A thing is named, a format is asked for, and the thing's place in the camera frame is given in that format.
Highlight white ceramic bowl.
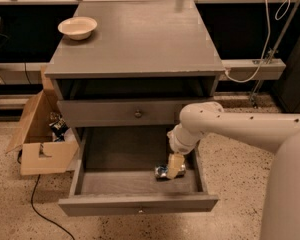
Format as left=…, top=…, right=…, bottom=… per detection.
left=58, top=16, right=97, bottom=41

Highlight black floor cable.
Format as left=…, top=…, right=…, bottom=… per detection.
left=16, top=150, right=76, bottom=240

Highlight open grey middle drawer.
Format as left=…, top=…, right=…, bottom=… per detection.
left=59, top=125, right=218, bottom=216

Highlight white hanging cable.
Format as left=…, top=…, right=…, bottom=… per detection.
left=223, top=0, right=292, bottom=84

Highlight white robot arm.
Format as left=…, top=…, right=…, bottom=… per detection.
left=167, top=101, right=300, bottom=240

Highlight open brown cardboard box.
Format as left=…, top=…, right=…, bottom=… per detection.
left=6, top=67, right=79, bottom=176

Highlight closed grey upper drawer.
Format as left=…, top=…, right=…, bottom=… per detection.
left=57, top=99, right=207, bottom=127

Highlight snack bags in box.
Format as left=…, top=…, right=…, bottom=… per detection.
left=49, top=112, right=69, bottom=142

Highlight grey wooden drawer cabinet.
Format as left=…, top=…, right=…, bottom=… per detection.
left=44, top=0, right=226, bottom=218

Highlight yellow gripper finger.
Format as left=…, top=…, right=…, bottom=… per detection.
left=167, top=153, right=185, bottom=179

